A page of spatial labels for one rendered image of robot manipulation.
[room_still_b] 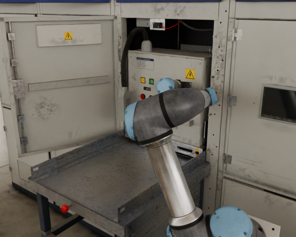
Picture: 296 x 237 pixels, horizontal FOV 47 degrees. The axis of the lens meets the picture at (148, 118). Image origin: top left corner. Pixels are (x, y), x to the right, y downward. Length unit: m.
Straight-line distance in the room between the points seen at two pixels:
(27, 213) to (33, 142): 1.17
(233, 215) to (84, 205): 0.64
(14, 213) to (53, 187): 1.51
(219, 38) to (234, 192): 0.76
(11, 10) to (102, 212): 1.87
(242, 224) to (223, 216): 0.06
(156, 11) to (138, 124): 0.92
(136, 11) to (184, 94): 0.97
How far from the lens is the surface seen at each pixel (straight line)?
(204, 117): 1.79
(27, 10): 2.67
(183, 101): 1.01
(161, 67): 1.83
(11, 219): 3.05
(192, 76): 1.73
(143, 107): 1.03
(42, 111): 1.98
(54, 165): 1.78
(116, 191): 1.56
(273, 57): 1.54
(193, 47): 2.44
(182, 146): 1.86
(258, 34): 1.56
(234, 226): 1.10
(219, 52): 1.66
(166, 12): 1.80
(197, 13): 1.70
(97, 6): 2.12
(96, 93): 2.05
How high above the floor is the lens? 1.63
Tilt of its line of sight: 18 degrees down
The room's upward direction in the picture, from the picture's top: straight up
